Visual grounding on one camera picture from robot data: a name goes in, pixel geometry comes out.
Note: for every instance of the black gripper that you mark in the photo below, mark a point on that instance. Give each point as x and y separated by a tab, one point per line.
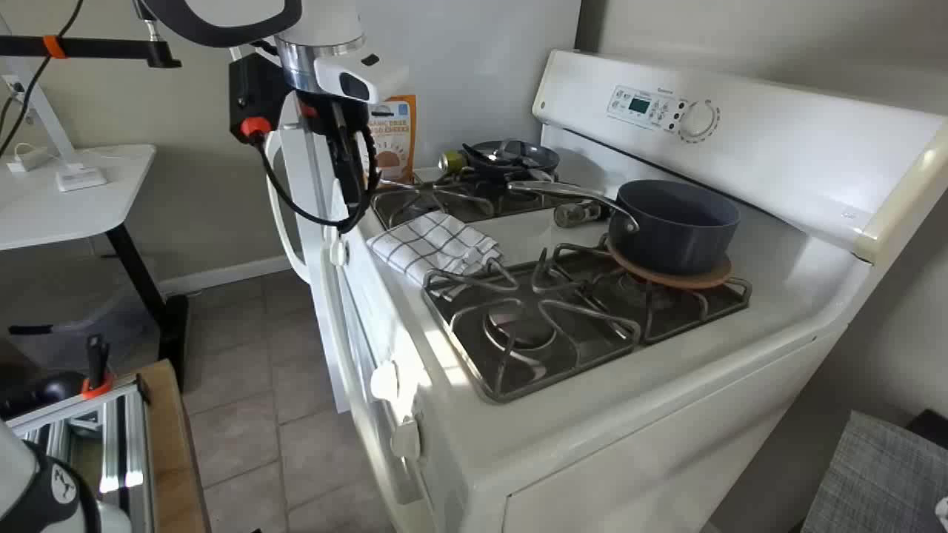
333	102

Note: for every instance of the white checkered towel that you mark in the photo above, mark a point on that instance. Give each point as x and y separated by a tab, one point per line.
432	242

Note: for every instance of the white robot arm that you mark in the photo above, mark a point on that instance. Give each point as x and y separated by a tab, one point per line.
297	31

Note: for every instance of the orange food package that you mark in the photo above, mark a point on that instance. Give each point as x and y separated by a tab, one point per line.
392	128

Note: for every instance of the yellow-green jar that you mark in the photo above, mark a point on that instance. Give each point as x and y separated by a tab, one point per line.
450	161

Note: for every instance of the black frying pan with lid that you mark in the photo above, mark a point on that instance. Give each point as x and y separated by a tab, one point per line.
511	158

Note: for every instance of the right black burner grate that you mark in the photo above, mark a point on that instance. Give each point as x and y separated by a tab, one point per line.
533	322

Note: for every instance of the white desk with black leg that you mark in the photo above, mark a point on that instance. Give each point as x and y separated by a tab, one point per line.
32	210

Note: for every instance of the white gas stove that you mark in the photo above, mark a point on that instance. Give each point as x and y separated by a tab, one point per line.
648	441

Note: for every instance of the dark blue saucepan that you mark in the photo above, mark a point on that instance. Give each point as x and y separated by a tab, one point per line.
662	226

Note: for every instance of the wooden board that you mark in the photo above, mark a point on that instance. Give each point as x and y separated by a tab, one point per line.
176	475

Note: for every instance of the grey woven mat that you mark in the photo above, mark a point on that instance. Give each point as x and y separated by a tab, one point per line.
880	479

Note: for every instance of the aluminium frame cart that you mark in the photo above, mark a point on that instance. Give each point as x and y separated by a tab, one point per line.
81	466

